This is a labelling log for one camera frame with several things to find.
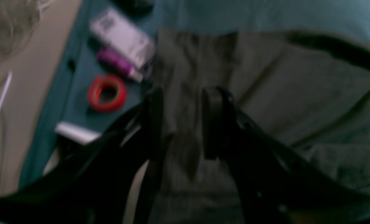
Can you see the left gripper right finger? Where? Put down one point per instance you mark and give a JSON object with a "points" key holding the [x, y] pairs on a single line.
{"points": [[275, 185]]}

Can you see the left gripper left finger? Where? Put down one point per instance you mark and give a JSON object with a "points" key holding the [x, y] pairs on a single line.
{"points": [[92, 185]]}

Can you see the dark grey T-shirt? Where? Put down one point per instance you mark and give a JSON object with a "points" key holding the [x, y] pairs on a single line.
{"points": [[307, 90]]}

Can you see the white marker pen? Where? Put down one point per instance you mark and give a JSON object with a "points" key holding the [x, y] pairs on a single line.
{"points": [[76, 133]]}

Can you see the blue table cloth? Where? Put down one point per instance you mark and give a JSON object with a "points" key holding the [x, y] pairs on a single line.
{"points": [[67, 101]]}

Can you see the red tape roll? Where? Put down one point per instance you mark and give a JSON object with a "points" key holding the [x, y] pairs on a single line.
{"points": [[107, 93]]}

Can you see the purple small bottle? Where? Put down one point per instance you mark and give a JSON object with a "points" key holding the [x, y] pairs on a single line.
{"points": [[119, 64]]}

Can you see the white labelled package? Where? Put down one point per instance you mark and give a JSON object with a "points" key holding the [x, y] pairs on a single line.
{"points": [[119, 33]]}

